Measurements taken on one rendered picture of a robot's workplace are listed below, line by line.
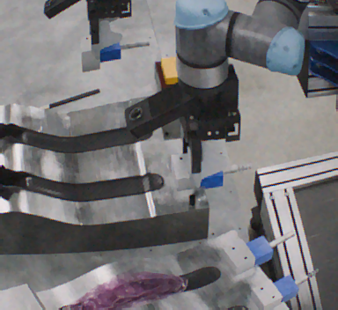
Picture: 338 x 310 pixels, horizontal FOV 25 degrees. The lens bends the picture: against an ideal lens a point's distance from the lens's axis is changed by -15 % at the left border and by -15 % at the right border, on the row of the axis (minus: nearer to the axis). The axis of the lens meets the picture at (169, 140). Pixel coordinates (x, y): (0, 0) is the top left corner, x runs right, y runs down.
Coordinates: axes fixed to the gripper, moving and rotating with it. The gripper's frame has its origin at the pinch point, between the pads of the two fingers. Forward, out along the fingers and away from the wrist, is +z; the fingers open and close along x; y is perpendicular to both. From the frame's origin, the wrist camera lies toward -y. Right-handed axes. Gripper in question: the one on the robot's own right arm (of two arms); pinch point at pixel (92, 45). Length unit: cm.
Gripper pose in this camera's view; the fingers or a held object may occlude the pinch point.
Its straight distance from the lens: 156.3
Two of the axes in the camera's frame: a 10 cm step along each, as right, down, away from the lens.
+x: -1.7, -7.2, 6.7
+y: 9.8, -1.4, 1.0
